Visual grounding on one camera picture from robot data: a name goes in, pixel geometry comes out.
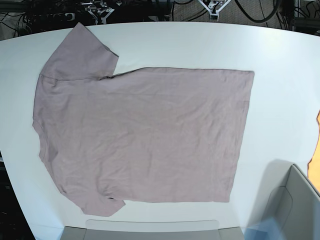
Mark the grey box at right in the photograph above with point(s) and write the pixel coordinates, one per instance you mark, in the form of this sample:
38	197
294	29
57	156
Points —
293	210

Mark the blue translucent object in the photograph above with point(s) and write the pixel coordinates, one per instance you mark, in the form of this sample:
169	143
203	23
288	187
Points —
262	228

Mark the grey bin at bottom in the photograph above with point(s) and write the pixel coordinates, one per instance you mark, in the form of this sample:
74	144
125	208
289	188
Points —
126	230

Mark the orange object at right edge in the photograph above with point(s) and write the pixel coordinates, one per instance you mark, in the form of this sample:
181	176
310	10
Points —
313	167

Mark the mauve T-shirt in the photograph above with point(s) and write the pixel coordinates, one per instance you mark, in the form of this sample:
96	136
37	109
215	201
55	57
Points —
154	134

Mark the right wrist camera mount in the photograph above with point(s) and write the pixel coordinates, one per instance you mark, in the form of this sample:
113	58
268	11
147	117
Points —
99	10

